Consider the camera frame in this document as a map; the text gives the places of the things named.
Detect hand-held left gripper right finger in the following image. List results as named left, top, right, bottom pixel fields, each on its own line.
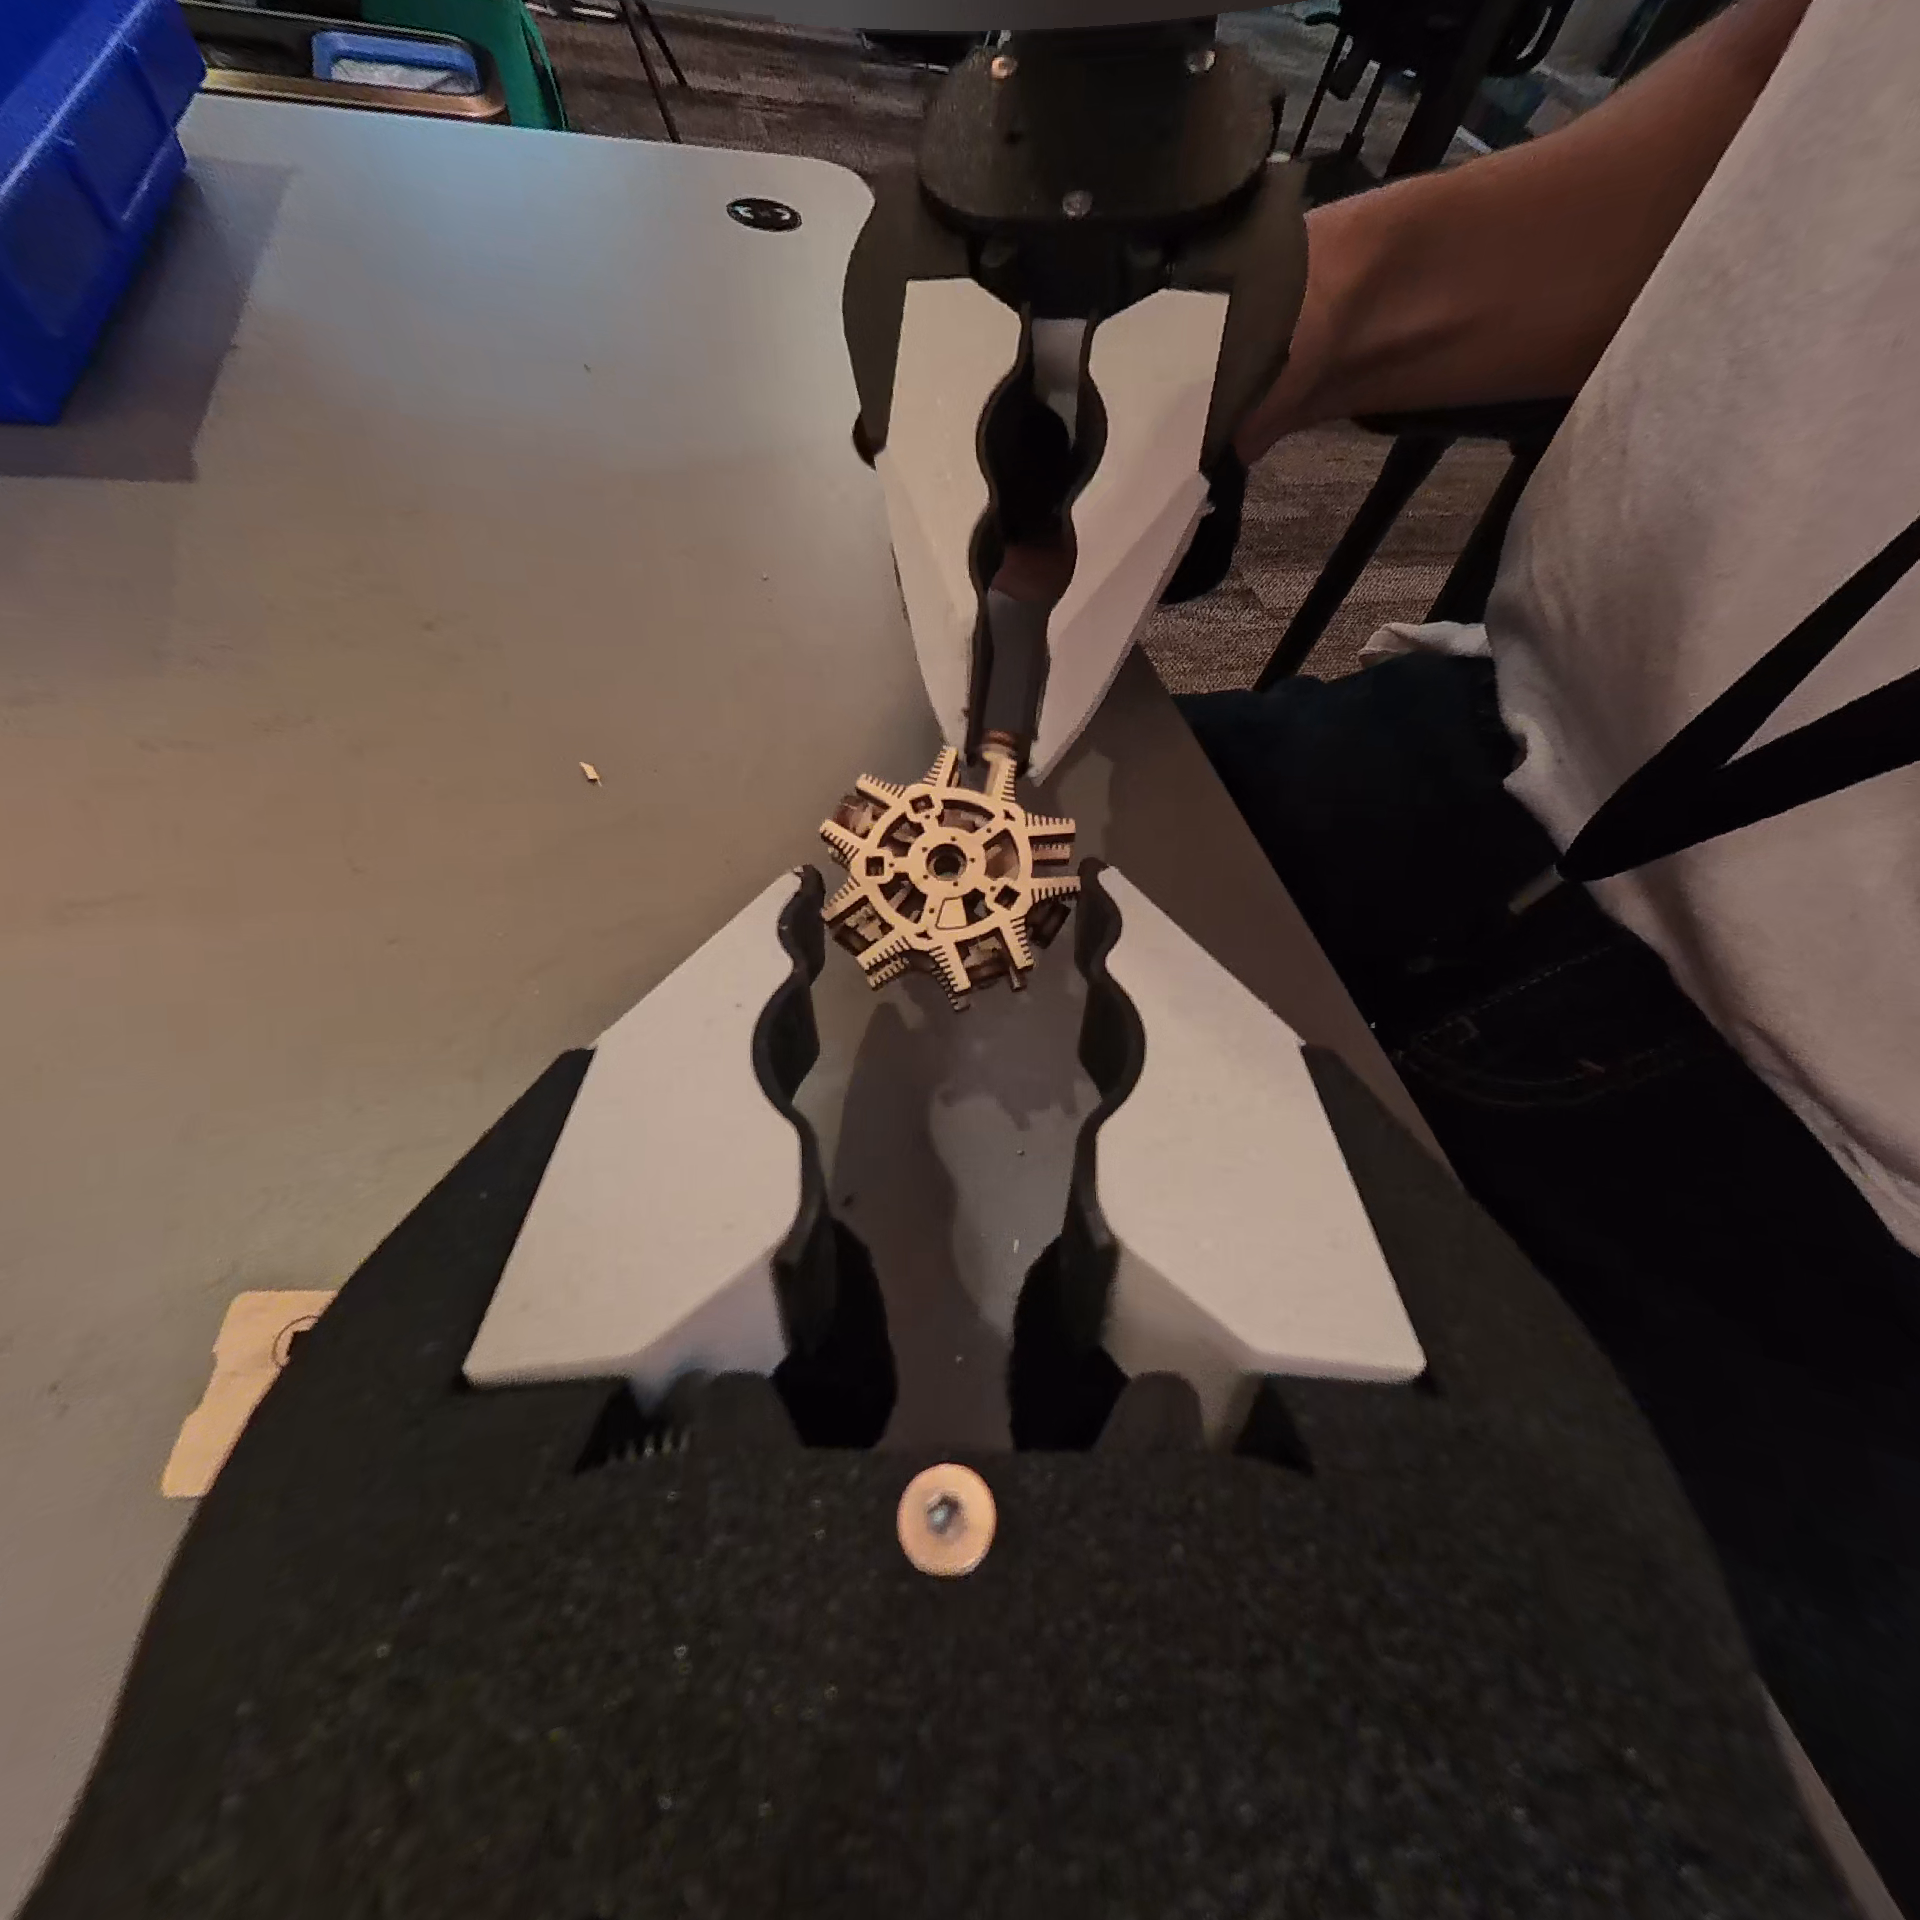
left=1070, top=859, right=1430, bottom=1444

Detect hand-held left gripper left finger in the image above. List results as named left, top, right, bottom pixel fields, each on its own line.
left=461, top=868, right=828, bottom=1414

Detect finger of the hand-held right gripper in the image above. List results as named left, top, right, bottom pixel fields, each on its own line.
left=1019, top=284, right=1238, bottom=782
left=878, top=275, right=1038, bottom=751

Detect wooden radial engine model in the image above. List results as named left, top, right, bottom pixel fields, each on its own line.
left=817, top=745, right=1083, bottom=1009

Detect person's right forearm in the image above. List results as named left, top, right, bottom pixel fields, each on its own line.
left=1243, top=0, right=1808, bottom=461

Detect grey desk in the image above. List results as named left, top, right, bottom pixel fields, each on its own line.
left=0, top=92, right=1456, bottom=1920

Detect black metal bar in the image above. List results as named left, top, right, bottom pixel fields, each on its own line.
left=1250, top=400, right=1577, bottom=696

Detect person's dark jeans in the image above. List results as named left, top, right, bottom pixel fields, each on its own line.
left=1174, top=661, right=1920, bottom=1878

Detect square wooden plate with holes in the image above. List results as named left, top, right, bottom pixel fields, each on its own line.
left=162, top=1289, right=339, bottom=1503

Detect green bag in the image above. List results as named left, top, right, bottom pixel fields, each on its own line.
left=365, top=0, right=568, bottom=132

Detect black waste bin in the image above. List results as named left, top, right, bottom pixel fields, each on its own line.
left=179, top=0, right=514, bottom=125

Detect blue plastic bin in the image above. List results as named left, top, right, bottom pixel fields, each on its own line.
left=0, top=0, right=205, bottom=424

